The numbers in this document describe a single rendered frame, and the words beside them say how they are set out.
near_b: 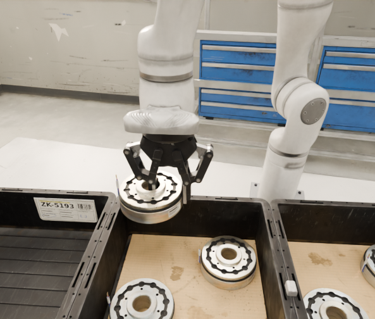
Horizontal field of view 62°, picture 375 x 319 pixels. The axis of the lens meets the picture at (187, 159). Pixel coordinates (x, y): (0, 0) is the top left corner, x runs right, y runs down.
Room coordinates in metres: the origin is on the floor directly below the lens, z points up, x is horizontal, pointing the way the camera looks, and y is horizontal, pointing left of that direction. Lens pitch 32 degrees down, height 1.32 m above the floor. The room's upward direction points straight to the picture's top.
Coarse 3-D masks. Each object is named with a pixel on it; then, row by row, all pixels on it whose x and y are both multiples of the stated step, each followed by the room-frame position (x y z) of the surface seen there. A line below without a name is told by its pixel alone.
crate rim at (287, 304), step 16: (112, 208) 0.45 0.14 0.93; (112, 224) 0.41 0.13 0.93; (272, 224) 0.41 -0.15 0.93; (272, 240) 0.37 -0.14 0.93; (96, 256) 0.34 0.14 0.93; (272, 256) 0.34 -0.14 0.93; (96, 272) 0.31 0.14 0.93; (80, 288) 0.28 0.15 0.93; (80, 304) 0.26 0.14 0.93; (288, 304) 0.26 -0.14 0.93
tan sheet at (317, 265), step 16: (304, 256) 0.42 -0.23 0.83; (320, 256) 0.42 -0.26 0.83; (336, 256) 0.42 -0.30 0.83; (352, 256) 0.42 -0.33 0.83; (304, 272) 0.39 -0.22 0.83; (320, 272) 0.39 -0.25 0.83; (336, 272) 0.39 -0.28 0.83; (352, 272) 0.39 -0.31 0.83; (304, 288) 0.35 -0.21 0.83; (336, 288) 0.35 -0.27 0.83; (352, 288) 0.35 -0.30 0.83; (368, 288) 0.35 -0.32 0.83; (368, 304) 0.32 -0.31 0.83
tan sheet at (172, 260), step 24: (144, 240) 0.47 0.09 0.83; (168, 240) 0.47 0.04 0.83; (192, 240) 0.47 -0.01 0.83; (144, 264) 0.41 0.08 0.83; (168, 264) 0.41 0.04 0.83; (192, 264) 0.41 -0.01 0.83; (168, 288) 0.35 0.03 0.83; (192, 288) 0.35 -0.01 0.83; (216, 288) 0.35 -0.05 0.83; (192, 312) 0.31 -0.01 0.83; (216, 312) 0.31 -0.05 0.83; (240, 312) 0.31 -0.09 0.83; (264, 312) 0.31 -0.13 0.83
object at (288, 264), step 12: (276, 204) 0.46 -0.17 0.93; (288, 204) 0.47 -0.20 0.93; (300, 204) 0.47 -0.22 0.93; (312, 204) 0.46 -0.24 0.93; (324, 204) 0.46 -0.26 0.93; (336, 204) 0.46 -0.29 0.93; (348, 204) 0.46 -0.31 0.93; (360, 204) 0.46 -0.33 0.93; (372, 204) 0.46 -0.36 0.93; (276, 216) 0.43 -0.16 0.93; (276, 228) 0.40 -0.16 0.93; (288, 252) 0.35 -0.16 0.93; (288, 264) 0.32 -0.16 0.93; (288, 276) 0.30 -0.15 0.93; (300, 300) 0.26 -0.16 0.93; (300, 312) 0.25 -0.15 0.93
